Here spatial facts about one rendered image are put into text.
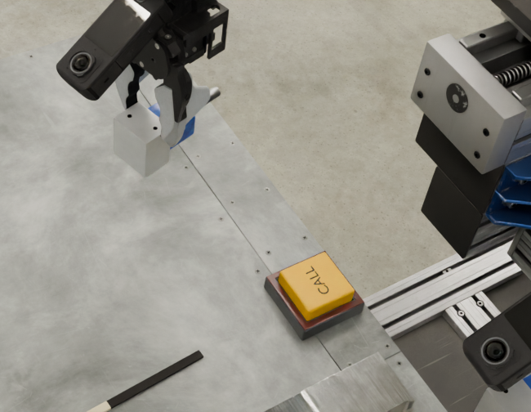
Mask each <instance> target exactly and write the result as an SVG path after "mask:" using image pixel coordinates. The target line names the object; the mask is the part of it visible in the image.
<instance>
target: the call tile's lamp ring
mask: <svg viewBox="0 0 531 412"><path fill-rule="evenodd" d="M324 252H325V253H326V251H324ZM322 253H323V252H322ZM330 259H331V258H330ZM331 260H332V259H331ZM333 263H334V262H333ZM334 264H335V263H334ZM335 265H336V264H335ZM336 266H337V265H336ZM337 268H338V267H337ZM283 270H284V269H283ZM338 270H339V268H338ZM281 271H282V270H281ZM281 271H277V272H275V273H274V274H272V275H268V276H267V277H266V278H267V279H268V280H269V282H270V283H271V284H272V285H273V287H274V289H275V290H276V291H277V293H278V294H279V296H280V297H281V298H282V299H283V301H284V302H285V304H286V305H287V307H288V308H289V310H290V311H291V313H292V314H293V315H294V316H295V318H296V319H297V321H298V322H299V324H300V325H301V327H302V328H303V329H304V330H305V331H306V330H308V329H310V328H312V327H314V326H316V325H318V324H321V323H323V322H324V321H326V320H329V319H331V318H333V317H334V316H338V315H340V314H341V313H343V312H345V311H348V310H350V309H351V308H353V307H357V306H358V305H360V304H362V303H364V300H363V299H362V298H361V297H360V296H359V295H358V293H357V292H356V291H355V289H354V288H353V286H352V285H351V284H350V282H349V281H348V280H347V279H346V280H347V281H348V282H349V284H350V285H351V286H352V288H353V289H354V291H355V292H354V295H353V297H354V298H355V300H354V301H353V302H350V303H347V304H346V305H344V306H342V307H339V308H338V309H336V310H333V311H330V312H329V313H327V314H325V315H323V316H321V317H318V318H316V319H314V320H312V321H310V322H308V323H306V321H305V320H304V319H303V317H302V316H301V314H300V313H299V311H298V310H297V309H296V308H295V306H294V305H293V303H292V302H291V300H290V299H289V298H288V296H287V294H286V293H285V292H284V291H283V289H282V288H281V287H280V285H279V283H278V282H277V281H276V278H279V274H280V272H281ZM339 271H340V270H339ZM341 273H342V272H341ZM344 277H345V276H344Z"/></svg>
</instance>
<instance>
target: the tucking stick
mask: <svg viewBox="0 0 531 412"><path fill-rule="evenodd" d="M202 358H203V354H202V353H201V351H200V350H197V351H196V352H194V353H192V354H190V355H189V356H187V357H185V358H183V359H181V360H179V361H178V362H176V363H174V364H173V365H170V366H168V367H167V368H166V369H163V370H161V371H159V372H158V373H156V374H154V375H152V376H150V377H149V378H147V379H145V380H143V381H142V382H140V383H138V384H136V385H134V386H133V387H130V388H128V389H127V390H126V391H124V392H121V393H119V394H118V395H117V396H114V397H112V398H110V399H109V400H107V401H105V402H103V403H101V404H100V405H98V406H96V407H94V408H92V409H91V410H89V411H87V412H107V411H109V410H111V409H113V408H114V407H116V406H117V405H120V404H122V403H123V402H124V401H127V400H129V399H130V398H132V397H134V396H136V395H137V394H139V393H141V392H143V391H144V390H146V389H148V388H150V387H152V386H153V385H155V384H157V383H159V382H161V381H163V380H164V379H166V378H168V377H170V376H172V375H174V374H175V373H177V372H179V371H181V370H182V369H184V368H186V367H188V366H189V365H192V364H193V363H194V362H196V361H199V360H201V359H202Z"/></svg>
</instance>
